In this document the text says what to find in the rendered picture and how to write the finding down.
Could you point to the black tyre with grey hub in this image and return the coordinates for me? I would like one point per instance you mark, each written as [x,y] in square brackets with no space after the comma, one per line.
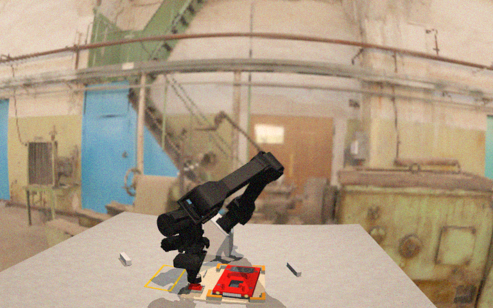
[197,280]

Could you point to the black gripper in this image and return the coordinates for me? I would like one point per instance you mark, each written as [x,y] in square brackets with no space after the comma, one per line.
[194,255]

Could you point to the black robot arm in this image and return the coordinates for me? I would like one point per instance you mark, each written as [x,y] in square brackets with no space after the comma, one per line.
[208,198]

